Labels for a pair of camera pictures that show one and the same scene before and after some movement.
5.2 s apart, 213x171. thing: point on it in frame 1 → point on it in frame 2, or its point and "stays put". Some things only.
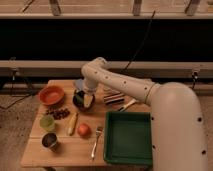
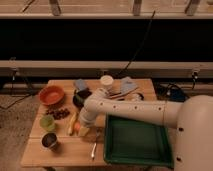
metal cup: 49,141 stays put
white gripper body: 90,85 → 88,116
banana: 72,123 stays put
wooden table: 68,128 stays put
